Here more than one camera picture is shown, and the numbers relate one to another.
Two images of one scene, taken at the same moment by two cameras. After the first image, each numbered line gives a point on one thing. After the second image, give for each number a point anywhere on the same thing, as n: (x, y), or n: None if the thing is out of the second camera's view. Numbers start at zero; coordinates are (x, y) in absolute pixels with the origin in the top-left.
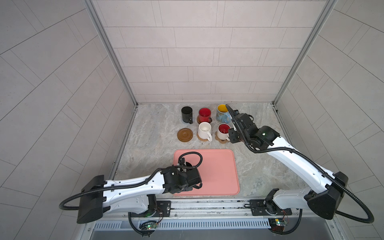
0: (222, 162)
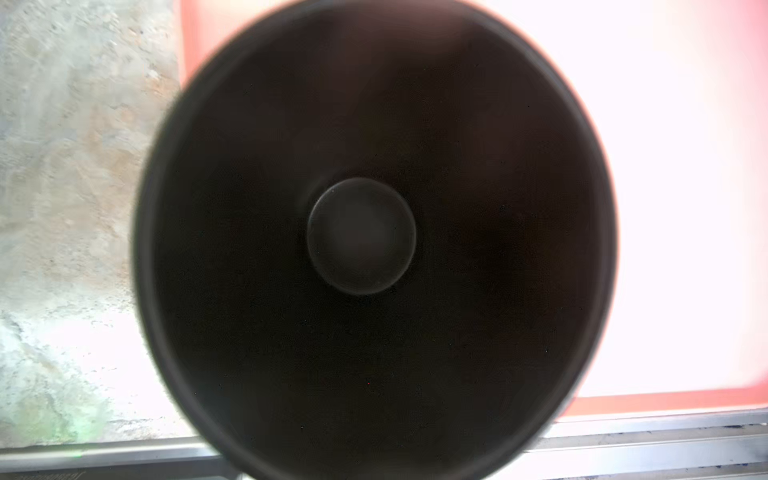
0: (678, 92)
